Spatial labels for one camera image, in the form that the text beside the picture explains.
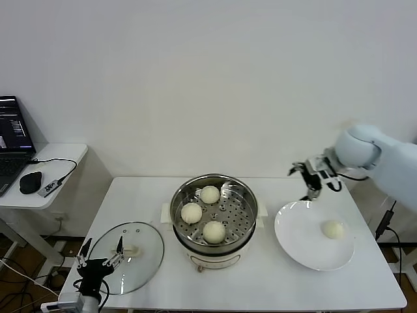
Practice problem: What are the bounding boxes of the cream electric cooker base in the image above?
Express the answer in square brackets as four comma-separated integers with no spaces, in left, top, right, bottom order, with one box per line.
[161,201,270,273]

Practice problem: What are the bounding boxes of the black floor cables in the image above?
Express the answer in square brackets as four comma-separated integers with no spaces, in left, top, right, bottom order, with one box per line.
[0,273,59,313]

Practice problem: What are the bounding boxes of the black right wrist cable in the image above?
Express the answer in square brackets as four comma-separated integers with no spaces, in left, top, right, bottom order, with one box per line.
[330,174,371,192]

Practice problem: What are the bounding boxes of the white round plate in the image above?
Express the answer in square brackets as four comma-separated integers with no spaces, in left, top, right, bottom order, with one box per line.
[274,201,355,272]

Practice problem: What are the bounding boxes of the white side table with label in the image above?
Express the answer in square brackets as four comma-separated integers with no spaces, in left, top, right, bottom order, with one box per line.
[395,208,417,284]

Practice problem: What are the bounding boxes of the stainless steel steamer basket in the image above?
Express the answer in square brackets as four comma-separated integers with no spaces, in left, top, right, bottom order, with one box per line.
[171,173,259,254]

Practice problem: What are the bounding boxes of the white steamed baozi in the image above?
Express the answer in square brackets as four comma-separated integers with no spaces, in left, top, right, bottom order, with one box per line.
[203,220,227,245]
[180,202,203,225]
[199,185,221,205]
[322,220,345,241]

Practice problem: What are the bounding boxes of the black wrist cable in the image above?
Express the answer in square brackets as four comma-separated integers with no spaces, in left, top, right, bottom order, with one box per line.
[73,278,111,309]
[330,174,371,192]

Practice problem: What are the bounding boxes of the black cable with adapter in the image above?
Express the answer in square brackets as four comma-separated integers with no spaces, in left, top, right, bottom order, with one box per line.
[375,200,405,294]

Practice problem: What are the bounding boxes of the grey portable drive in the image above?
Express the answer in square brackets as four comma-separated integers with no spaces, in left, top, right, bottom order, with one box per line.
[38,178,63,198]

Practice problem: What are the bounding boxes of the glass lid with cream handle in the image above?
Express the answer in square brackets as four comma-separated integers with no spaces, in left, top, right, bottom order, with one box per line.
[87,221,165,296]

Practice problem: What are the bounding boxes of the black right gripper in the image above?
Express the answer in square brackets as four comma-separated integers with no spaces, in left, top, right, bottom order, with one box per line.
[287,155,341,202]

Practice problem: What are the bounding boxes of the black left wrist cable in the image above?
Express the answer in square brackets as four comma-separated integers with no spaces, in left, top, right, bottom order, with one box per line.
[73,278,111,309]

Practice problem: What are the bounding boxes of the black laptop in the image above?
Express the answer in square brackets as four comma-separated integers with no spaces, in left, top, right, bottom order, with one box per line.
[0,95,37,198]

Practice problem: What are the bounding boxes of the white floor cable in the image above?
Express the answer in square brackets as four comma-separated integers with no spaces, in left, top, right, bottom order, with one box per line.
[0,258,61,297]

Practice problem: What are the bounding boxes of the black laptop cable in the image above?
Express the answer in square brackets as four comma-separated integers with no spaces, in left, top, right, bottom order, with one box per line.
[28,158,78,182]

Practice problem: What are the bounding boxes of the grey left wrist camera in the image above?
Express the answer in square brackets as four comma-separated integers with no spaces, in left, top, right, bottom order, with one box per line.
[40,292,82,312]

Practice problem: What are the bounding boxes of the white side table with laptop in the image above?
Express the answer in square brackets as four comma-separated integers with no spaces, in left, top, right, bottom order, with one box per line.
[0,142,89,268]

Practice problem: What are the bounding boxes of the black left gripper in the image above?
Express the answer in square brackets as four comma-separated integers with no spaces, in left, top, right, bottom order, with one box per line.
[76,235,125,297]

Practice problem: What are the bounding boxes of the black computer mouse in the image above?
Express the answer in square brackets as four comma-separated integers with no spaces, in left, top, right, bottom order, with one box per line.
[20,171,44,195]

